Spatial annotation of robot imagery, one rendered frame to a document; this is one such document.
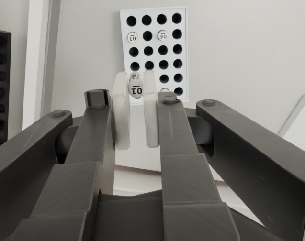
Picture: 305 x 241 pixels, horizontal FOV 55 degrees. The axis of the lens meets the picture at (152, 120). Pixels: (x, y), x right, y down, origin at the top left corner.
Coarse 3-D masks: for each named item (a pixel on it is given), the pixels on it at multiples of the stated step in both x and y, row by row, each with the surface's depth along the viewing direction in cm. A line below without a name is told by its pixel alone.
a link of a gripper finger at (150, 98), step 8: (144, 72) 21; (152, 72) 21; (144, 80) 18; (152, 80) 18; (144, 88) 16; (152, 88) 16; (144, 96) 15; (152, 96) 15; (144, 104) 15; (152, 104) 15; (144, 112) 15; (152, 112) 15; (152, 120) 15; (152, 128) 15; (152, 136) 15; (152, 144) 16
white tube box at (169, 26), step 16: (128, 16) 36; (144, 16) 39; (160, 16) 39; (176, 16) 39; (128, 32) 37; (144, 32) 40; (176, 32) 40; (128, 48) 37; (144, 48) 41; (160, 48) 41; (176, 48) 41; (128, 64) 38; (144, 64) 38; (160, 64) 42; (176, 64) 42; (128, 80) 39; (160, 80) 41; (176, 80) 41
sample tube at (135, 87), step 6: (132, 72) 25; (138, 72) 25; (132, 78) 23; (138, 78) 22; (132, 84) 21; (138, 84) 21; (132, 90) 21; (138, 90) 21; (132, 96) 21; (138, 96) 21
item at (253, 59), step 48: (96, 0) 38; (144, 0) 39; (192, 0) 39; (240, 0) 39; (288, 0) 40; (96, 48) 41; (192, 48) 41; (240, 48) 42; (288, 48) 42; (192, 96) 44; (240, 96) 44; (288, 96) 45; (144, 144) 46
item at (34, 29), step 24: (0, 0) 31; (24, 0) 31; (48, 0) 28; (0, 24) 32; (24, 24) 32; (48, 24) 29; (24, 48) 33; (48, 48) 30; (24, 72) 34; (48, 72) 31; (24, 96) 29; (48, 96) 33; (24, 120) 30
